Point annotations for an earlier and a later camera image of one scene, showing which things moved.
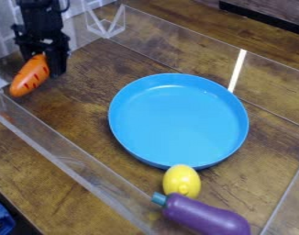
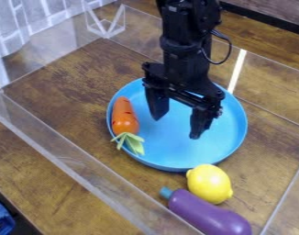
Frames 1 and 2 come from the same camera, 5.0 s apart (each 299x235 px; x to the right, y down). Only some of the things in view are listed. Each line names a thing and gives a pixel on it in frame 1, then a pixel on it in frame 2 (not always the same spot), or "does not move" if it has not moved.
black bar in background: [262, 16] does not move
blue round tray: [177, 118] does not move
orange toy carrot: [31, 74] -> [125, 126]
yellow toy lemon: [181, 180] -> [209, 184]
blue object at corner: [4, 222] does not move
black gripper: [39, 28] -> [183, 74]
